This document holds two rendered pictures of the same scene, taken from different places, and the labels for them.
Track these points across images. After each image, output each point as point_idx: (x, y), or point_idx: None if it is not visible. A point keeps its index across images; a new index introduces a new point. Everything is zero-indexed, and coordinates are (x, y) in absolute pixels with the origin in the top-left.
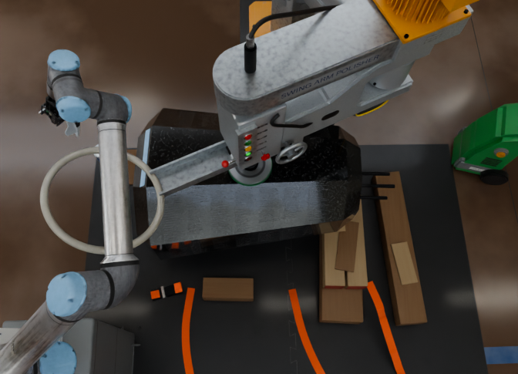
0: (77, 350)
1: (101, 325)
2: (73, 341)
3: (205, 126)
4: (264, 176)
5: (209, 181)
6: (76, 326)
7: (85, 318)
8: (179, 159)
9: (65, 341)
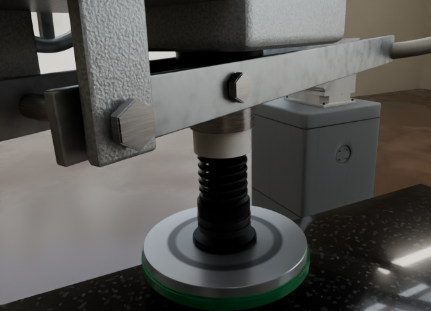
0: (295, 106)
1: (301, 143)
2: (305, 107)
3: None
4: (156, 227)
5: (310, 220)
6: (314, 109)
7: (314, 115)
8: (366, 39)
9: (312, 106)
